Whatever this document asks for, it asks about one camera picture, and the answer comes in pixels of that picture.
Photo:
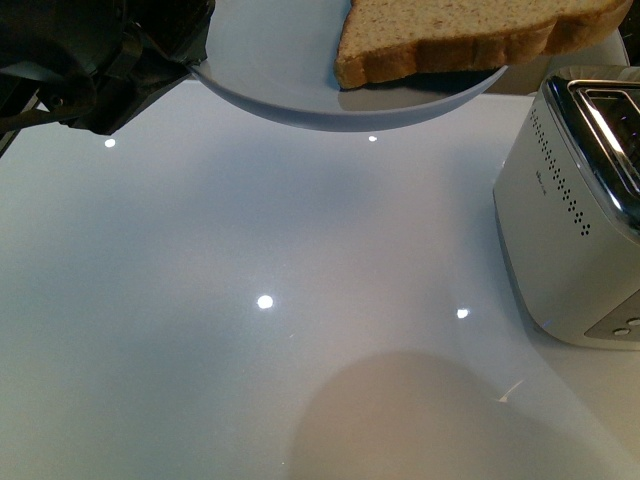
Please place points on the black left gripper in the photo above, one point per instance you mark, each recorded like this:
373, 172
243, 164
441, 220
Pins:
95, 65

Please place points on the light blue round plate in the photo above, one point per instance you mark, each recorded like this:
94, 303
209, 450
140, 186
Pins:
275, 59

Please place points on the slice of brown bread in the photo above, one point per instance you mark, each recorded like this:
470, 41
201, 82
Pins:
384, 41

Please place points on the silver toaster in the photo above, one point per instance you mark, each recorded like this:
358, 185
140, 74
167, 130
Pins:
567, 206

